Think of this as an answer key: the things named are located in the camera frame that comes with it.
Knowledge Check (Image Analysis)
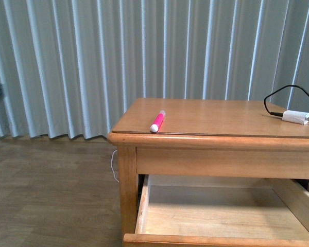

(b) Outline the thin white cable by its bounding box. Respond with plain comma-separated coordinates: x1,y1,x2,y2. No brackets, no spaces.
111,150,119,182

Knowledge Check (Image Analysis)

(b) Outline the black cable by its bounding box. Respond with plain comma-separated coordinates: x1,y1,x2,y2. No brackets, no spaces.
263,85,309,118

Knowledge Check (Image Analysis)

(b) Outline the wooden nightstand cabinet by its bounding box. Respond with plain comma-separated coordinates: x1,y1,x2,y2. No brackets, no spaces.
108,98,309,238

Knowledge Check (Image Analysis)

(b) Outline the pink marker white cap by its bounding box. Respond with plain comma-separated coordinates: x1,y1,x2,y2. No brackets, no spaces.
150,110,166,133

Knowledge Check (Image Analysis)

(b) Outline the pale green pleated curtain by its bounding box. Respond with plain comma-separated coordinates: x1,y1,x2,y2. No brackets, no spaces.
0,1,309,138

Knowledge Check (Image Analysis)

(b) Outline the wooden drawer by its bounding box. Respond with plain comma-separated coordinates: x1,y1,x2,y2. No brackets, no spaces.
123,175,309,246

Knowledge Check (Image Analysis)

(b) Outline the white adapter block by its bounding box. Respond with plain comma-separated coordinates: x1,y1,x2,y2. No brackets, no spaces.
282,110,309,125

